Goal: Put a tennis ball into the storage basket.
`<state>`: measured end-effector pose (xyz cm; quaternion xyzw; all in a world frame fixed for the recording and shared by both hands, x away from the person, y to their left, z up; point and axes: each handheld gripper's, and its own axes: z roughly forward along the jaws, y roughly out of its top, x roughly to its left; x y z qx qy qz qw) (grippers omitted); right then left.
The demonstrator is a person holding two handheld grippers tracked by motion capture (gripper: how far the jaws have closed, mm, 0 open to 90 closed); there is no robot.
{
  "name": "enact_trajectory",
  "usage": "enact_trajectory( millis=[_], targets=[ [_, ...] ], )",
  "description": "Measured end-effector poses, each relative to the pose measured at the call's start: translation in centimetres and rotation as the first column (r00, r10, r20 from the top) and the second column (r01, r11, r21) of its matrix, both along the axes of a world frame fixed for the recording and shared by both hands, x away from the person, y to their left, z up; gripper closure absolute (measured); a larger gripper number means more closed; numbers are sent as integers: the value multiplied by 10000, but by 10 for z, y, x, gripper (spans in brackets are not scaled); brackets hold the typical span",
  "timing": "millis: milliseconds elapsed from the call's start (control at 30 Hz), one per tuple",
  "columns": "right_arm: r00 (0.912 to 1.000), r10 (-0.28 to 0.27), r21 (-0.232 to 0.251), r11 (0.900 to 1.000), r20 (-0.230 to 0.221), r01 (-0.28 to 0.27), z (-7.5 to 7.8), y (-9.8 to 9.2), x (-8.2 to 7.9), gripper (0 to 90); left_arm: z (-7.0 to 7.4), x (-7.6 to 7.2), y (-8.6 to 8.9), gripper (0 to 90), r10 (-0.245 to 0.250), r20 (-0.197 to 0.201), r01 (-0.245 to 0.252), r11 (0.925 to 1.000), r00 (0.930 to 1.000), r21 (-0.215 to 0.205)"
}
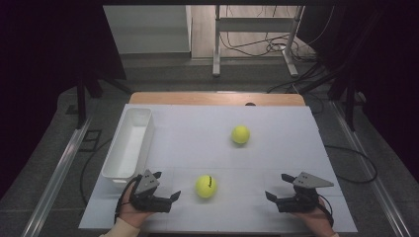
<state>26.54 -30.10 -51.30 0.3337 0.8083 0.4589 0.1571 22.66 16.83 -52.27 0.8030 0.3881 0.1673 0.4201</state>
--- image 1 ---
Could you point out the black stand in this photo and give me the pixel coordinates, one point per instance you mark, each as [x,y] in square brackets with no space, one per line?
[349,95]
[81,98]

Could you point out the white cabinet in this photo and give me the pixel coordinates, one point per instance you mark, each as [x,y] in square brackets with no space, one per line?
[148,29]

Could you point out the white table sheet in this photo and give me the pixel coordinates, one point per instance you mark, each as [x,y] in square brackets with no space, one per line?
[230,164]

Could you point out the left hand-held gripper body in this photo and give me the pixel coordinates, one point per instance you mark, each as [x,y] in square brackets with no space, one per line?
[147,184]

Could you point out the white plastic bin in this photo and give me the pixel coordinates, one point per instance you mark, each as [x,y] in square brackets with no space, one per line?
[130,148]

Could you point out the person's right hand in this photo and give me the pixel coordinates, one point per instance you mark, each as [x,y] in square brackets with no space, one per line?
[314,220]

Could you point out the white metal desk frame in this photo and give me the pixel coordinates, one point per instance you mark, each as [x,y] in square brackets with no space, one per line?
[255,24]

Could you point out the metal floor rail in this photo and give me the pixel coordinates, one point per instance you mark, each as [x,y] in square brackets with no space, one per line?
[372,177]
[56,184]

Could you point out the plain yellow tennis ball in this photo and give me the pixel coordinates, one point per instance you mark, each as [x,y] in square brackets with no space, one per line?
[240,134]

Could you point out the wooden table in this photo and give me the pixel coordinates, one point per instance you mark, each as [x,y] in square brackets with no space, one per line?
[214,98]

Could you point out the dark floor socket plate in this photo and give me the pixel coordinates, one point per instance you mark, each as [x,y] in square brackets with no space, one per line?
[91,141]

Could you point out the yellow tennis ball black print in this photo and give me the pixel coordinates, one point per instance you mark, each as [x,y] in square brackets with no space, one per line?
[204,187]

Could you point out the dark curtain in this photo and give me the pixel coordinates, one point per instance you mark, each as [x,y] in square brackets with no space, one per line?
[42,65]
[388,65]

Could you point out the person's left hand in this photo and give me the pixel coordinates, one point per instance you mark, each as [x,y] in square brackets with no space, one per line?
[130,214]

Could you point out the small dark round object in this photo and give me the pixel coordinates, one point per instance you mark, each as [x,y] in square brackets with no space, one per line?
[250,104]

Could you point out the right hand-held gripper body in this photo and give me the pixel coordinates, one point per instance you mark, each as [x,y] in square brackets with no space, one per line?
[304,197]

